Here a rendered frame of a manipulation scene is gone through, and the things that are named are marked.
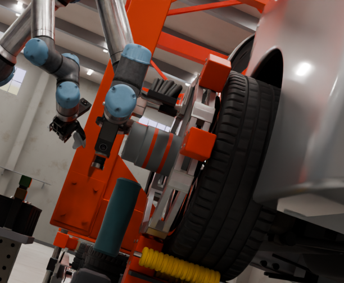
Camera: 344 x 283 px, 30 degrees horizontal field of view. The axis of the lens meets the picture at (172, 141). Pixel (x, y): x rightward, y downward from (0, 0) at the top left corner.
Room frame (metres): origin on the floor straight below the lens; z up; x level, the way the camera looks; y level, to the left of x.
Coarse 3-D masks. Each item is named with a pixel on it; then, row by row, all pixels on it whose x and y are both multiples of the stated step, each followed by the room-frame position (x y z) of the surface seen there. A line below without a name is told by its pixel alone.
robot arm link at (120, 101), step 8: (112, 88) 1.54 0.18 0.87; (120, 88) 1.53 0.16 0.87; (128, 88) 1.54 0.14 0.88; (136, 88) 1.57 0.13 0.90; (112, 96) 1.53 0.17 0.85; (120, 96) 1.54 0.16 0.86; (128, 96) 1.54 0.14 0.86; (136, 96) 1.58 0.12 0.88; (112, 104) 1.54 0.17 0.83; (120, 104) 1.54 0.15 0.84; (128, 104) 1.54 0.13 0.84; (112, 112) 1.56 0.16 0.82; (120, 112) 1.54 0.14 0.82; (128, 112) 1.56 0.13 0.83; (120, 120) 1.63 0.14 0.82
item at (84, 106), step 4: (80, 100) 2.22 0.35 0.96; (84, 100) 2.22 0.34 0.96; (80, 104) 2.20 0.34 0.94; (84, 104) 2.21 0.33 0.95; (88, 104) 2.22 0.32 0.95; (80, 108) 2.19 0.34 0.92; (84, 108) 2.20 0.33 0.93; (88, 108) 2.22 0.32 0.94; (80, 112) 2.18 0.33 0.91; (84, 112) 2.21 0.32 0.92
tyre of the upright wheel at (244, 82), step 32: (224, 96) 1.87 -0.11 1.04; (256, 96) 1.84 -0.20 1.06; (224, 128) 1.77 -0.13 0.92; (256, 128) 1.78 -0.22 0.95; (224, 160) 1.76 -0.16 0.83; (256, 160) 1.77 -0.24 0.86; (224, 192) 1.78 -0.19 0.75; (192, 224) 1.84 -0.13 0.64; (224, 224) 1.82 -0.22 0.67; (256, 224) 1.81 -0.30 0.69; (192, 256) 1.94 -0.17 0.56; (224, 256) 1.91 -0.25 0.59
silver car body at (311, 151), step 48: (288, 0) 2.04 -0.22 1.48; (336, 0) 1.49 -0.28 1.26; (240, 48) 3.41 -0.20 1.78; (288, 48) 1.83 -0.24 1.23; (336, 48) 1.38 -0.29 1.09; (288, 96) 1.66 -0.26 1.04; (336, 96) 1.30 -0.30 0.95; (288, 144) 1.53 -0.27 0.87; (336, 144) 1.26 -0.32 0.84; (288, 192) 1.44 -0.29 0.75; (336, 192) 1.28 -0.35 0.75; (336, 240) 2.00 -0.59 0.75
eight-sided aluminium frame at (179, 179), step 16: (208, 96) 1.92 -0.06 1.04; (192, 112) 1.81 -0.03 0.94; (208, 112) 1.81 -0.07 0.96; (176, 128) 2.27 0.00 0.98; (208, 128) 1.81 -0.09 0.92; (176, 160) 1.81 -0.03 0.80; (192, 160) 1.81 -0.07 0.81; (176, 176) 1.81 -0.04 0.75; (192, 176) 1.81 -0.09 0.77; (160, 192) 2.31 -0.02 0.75; (144, 208) 2.27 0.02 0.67; (160, 208) 1.89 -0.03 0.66; (176, 208) 1.88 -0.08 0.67; (144, 224) 2.09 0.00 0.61; (160, 224) 1.95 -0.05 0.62
